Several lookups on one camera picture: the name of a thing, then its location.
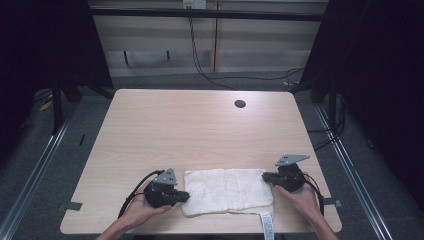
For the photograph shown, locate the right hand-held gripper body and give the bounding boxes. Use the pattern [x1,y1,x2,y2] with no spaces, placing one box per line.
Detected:
[270,153,311,193]

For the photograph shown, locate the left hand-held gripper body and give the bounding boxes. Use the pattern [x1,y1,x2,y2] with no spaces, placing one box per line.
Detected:
[143,167,183,210]

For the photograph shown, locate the white towel with label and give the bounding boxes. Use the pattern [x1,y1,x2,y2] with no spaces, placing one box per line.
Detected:
[181,168,276,240]

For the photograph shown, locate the person's left hand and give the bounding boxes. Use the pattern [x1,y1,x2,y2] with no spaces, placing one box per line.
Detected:
[123,180,173,228]

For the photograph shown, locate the person's right hand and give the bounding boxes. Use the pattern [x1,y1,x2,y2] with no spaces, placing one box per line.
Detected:
[273,182,322,222]

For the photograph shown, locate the grey tape strip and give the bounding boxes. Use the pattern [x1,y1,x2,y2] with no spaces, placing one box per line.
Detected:
[57,201,84,212]
[322,197,343,209]

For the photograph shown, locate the black curtain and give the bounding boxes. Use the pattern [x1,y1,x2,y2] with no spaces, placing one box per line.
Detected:
[299,0,424,214]
[0,0,114,168]

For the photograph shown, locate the yellow floor object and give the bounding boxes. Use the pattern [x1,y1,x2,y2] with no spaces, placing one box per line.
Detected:
[37,99,54,113]

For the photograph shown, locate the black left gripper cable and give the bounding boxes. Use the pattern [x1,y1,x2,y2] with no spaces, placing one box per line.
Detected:
[117,169,166,219]

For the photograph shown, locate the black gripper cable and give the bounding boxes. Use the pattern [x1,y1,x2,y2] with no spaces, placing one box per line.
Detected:
[117,169,166,219]
[302,172,326,217]

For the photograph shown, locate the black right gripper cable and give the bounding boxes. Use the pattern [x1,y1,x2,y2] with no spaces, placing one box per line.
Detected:
[302,172,326,217]

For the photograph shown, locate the black floor cables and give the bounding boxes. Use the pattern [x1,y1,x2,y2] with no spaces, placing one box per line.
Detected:
[306,98,347,152]

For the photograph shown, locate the metal floor rail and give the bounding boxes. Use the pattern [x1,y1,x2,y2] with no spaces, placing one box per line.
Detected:
[314,103,396,240]
[0,105,78,240]

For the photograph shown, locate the black stand post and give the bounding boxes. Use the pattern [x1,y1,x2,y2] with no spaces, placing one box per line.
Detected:
[50,84,65,136]
[327,74,338,133]

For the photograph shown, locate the long black wall cable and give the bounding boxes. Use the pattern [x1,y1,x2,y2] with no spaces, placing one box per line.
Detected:
[187,15,305,92]

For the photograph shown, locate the black horizontal frame bar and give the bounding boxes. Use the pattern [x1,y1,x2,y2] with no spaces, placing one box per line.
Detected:
[89,7,330,23]

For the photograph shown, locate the white wall power outlet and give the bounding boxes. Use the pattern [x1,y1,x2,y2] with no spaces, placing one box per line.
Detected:
[182,0,208,10]

